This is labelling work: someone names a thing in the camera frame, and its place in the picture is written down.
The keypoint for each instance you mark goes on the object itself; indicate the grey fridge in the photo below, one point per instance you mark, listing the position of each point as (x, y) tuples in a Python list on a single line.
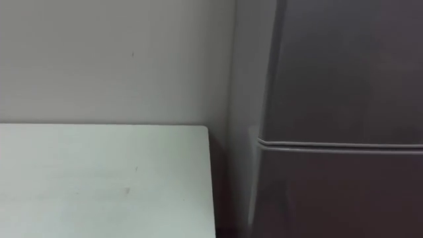
[(330, 82)]

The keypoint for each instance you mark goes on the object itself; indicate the white desk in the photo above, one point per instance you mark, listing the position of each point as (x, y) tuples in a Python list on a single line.
[(99, 182)]

